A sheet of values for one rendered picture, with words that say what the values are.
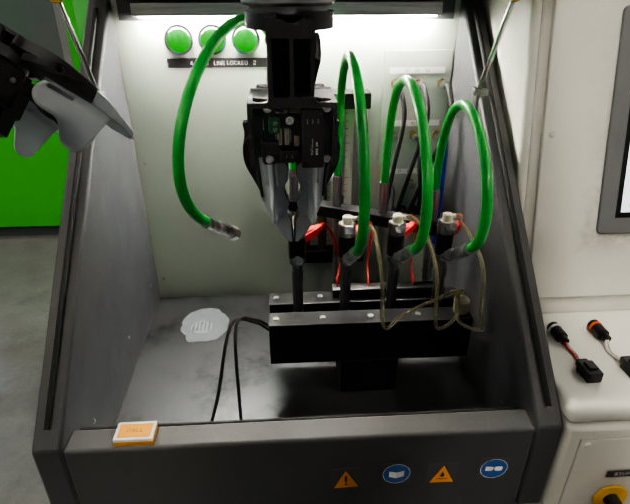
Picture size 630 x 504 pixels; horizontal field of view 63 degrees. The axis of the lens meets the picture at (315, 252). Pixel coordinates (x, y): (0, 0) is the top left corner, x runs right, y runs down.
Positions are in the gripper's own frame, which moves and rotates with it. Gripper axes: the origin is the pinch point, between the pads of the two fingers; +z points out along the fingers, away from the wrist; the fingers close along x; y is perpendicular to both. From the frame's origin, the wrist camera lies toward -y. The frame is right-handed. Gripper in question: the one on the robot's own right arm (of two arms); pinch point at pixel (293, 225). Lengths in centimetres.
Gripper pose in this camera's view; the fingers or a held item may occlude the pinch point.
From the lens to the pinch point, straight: 52.3
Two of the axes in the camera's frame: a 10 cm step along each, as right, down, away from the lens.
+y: 0.6, 4.7, -8.8
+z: 0.0, 8.8, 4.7
